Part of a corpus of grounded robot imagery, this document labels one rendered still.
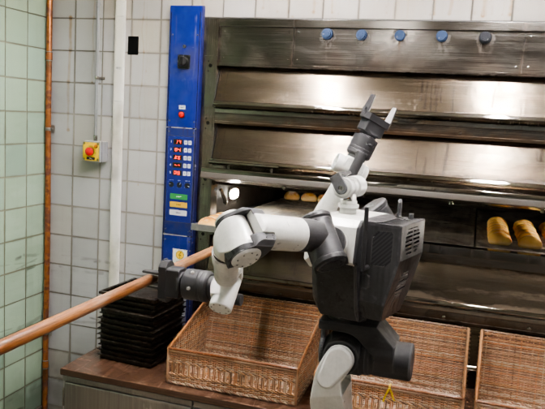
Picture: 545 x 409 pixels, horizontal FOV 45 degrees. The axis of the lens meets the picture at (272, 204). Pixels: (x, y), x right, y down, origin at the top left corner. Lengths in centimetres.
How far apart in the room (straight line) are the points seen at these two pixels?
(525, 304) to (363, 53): 124
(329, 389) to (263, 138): 133
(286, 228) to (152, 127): 165
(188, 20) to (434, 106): 116
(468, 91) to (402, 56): 31
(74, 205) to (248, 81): 110
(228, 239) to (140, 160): 168
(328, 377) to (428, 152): 119
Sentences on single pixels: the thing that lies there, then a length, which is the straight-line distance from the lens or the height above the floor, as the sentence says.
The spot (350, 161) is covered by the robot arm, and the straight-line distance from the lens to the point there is 228.
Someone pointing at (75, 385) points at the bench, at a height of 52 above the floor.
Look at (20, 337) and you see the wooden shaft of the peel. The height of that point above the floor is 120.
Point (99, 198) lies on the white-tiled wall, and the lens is 336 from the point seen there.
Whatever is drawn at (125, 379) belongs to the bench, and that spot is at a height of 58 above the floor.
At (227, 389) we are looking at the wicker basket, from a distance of 271.
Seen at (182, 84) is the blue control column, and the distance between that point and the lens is 309.
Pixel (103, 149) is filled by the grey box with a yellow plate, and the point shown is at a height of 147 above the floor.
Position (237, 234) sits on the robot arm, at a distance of 159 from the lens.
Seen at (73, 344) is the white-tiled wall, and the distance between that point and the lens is 362.
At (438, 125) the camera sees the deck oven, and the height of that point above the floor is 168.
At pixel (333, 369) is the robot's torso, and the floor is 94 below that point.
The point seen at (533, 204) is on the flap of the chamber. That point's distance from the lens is 270.
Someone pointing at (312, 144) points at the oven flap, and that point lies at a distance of 292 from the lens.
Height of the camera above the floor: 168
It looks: 8 degrees down
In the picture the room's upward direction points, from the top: 3 degrees clockwise
